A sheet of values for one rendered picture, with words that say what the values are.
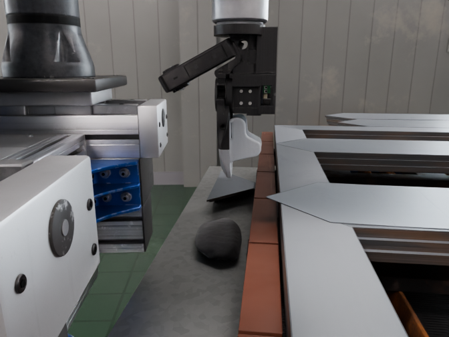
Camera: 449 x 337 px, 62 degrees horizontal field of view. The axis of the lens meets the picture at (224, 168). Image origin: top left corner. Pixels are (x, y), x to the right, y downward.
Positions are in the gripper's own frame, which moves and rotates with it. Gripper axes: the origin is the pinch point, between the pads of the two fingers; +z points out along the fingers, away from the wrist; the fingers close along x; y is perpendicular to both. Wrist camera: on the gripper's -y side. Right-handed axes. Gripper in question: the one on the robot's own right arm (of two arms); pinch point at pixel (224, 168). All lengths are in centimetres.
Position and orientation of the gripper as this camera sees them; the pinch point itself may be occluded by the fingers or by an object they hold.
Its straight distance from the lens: 56.4
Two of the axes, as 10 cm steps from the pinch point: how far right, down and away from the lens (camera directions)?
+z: 0.0, 9.6, 2.6
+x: 1.2, -2.6, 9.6
